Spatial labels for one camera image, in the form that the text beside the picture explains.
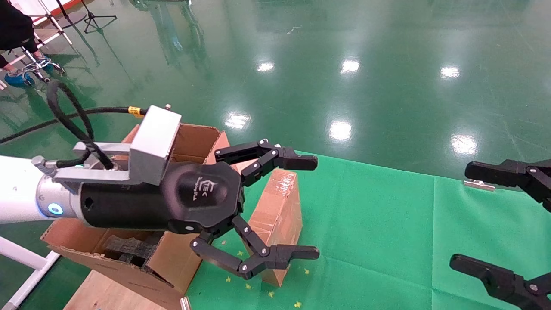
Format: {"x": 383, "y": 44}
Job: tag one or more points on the chrome stool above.
{"x": 36, "y": 65}

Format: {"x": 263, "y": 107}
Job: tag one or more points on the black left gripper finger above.
{"x": 280, "y": 158}
{"x": 280, "y": 256}

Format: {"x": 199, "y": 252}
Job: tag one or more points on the black tripod stand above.
{"x": 91, "y": 17}

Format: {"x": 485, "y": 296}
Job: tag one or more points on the large open cardboard carton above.
{"x": 172, "y": 258}

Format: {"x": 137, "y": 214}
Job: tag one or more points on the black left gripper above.
{"x": 142, "y": 206}

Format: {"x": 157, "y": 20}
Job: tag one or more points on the seated person in black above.
{"x": 13, "y": 26}

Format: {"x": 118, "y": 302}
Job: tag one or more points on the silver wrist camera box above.
{"x": 155, "y": 137}

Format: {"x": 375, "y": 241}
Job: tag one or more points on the black round base stand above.
{"x": 73, "y": 19}

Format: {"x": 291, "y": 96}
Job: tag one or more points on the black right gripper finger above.
{"x": 499, "y": 282}
{"x": 508, "y": 172}

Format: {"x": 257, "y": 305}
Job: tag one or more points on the white frame bar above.
{"x": 21, "y": 254}

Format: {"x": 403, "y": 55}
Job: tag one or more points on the green table cloth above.
{"x": 387, "y": 241}

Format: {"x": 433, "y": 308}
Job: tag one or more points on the silver metal clip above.
{"x": 478, "y": 185}
{"x": 185, "y": 304}

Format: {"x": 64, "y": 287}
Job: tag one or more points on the white tube frame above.
{"x": 61, "y": 30}

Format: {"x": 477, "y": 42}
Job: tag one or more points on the small brown cardboard box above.
{"x": 280, "y": 215}

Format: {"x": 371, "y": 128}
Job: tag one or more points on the black foam block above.
{"x": 129, "y": 249}

